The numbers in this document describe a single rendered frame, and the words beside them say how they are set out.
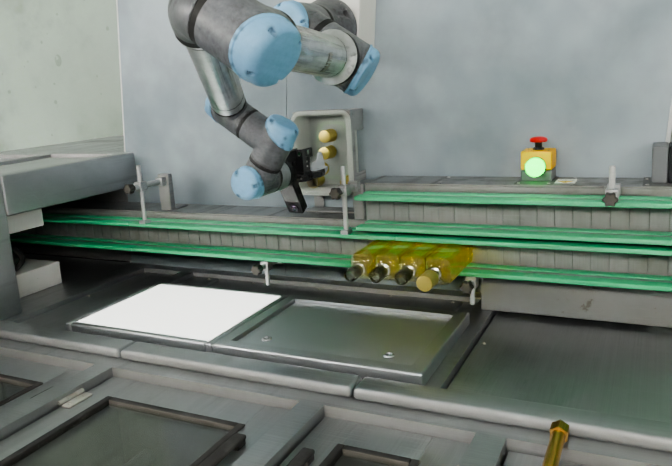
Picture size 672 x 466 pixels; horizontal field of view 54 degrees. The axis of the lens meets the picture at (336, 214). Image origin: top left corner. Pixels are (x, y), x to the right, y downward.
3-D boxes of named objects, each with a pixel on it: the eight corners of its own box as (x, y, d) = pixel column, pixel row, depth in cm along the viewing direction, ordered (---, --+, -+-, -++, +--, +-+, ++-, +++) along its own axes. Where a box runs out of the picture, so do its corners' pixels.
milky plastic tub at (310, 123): (310, 189, 187) (295, 195, 179) (304, 109, 182) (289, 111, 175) (366, 190, 179) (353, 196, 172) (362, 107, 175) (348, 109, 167)
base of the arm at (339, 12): (307, -7, 165) (287, -9, 156) (361, 2, 159) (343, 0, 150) (299, 55, 169) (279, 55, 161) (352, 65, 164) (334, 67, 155)
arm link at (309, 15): (302, -8, 154) (271, -12, 143) (346, 21, 151) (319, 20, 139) (280, 38, 160) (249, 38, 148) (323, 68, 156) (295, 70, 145)
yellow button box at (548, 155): (526, 176, 160) (520, 181, 154) (526, 145, 159) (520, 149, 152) (556, 176, 157) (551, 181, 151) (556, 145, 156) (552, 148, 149)
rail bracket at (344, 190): (352, 226, 169) (331, 238, 158) (349, 161, 165) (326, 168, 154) (363, 227, 167) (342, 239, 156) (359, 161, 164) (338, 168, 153)
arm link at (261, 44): (341, 22, 152) (208, -27, 102) (393, 55, 148) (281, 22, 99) (315, 67, 156) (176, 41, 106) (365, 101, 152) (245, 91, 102)
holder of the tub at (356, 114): (312, 207, 188) (299, 213, 181) (306, 110, 183) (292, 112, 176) (368, 209, 181) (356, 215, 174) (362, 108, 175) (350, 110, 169)
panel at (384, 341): (160, 291, 189) (66, 334, 159) (159, 281, 189) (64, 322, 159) (470, 324, 150) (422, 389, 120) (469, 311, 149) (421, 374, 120)
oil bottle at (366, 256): (383, 256, 167) (348, 280, 148) (382, 234, 166) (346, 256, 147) (404, 257, 165) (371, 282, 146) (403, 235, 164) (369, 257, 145)
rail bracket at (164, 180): (176, 211, 206) (125, 227, 186) (170, 157, 203) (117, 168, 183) (189, 211, 204) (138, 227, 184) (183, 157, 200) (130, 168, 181)
